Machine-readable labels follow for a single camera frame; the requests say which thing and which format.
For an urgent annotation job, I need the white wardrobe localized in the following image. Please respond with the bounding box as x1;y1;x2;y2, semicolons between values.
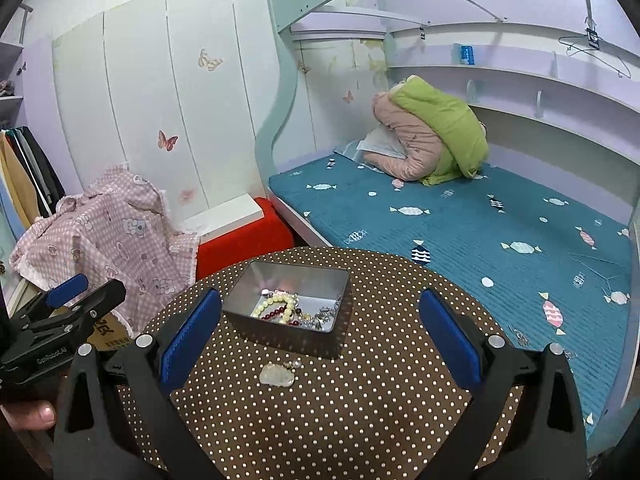
52;0;321;221

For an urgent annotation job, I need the silver chain necklace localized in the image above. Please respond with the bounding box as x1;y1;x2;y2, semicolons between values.
302;295;346;332

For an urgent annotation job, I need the teal bunk bed frame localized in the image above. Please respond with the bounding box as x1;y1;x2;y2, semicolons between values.
254;0;640;461

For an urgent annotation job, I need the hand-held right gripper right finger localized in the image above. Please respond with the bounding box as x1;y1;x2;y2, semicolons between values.
419;288;591;480

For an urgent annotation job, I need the cream bead bracelet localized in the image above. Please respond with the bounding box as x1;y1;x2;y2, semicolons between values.
250;292;301;323

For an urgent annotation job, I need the pink checkered cloth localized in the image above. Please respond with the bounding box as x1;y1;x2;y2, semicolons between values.
9;164;201;341

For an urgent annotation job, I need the blue candy print bedsheet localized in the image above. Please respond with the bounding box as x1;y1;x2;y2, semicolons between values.
267;152;631;441

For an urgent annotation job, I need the gold butterfly sticker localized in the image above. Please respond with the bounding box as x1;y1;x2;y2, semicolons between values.
197;49;224;72

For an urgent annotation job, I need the light blue folded cloth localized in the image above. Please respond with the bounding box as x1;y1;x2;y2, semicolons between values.
334;140;371;163

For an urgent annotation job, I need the grey metal tin box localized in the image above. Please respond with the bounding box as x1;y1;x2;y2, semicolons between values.
221;260;351;360

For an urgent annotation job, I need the cardboard box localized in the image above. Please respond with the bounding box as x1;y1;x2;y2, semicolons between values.
87;310;136;353

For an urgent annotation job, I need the yellow hanging garment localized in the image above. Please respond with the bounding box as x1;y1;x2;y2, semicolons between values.
0;130;31;226

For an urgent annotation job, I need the green and pink quilt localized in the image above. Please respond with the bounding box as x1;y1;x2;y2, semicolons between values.
362;75;490;187

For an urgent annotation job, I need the dark hanging jacket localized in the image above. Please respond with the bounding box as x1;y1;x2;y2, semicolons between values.
22;127;66;216

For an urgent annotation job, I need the white wall shelf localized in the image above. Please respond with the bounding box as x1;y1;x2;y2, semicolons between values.
387;20;640;146

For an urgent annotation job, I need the person's left hand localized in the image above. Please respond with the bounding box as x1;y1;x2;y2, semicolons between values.
0;400;57;433

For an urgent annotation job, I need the white pillow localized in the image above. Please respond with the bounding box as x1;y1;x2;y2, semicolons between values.
357;125;401;161

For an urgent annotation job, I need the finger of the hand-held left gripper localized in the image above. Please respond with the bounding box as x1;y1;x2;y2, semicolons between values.
20;280;127;357
11;274;90;325

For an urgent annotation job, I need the pale jade pendant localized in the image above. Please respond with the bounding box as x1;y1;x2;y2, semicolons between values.
258;362;296;388

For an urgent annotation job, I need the purple wall shelf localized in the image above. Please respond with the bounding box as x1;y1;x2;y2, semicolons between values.
0;5;31;126

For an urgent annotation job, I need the dark red bead bracelet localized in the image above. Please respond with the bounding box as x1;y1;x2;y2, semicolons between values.
260;307;306;328

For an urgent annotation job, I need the red box with white lid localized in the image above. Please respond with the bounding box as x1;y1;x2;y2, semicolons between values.
182;194;296;281

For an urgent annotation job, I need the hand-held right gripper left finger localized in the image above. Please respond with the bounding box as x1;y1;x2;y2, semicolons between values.
52;287;223;480

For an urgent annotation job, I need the wire clothes hanger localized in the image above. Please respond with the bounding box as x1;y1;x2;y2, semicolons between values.
559;35;633;80

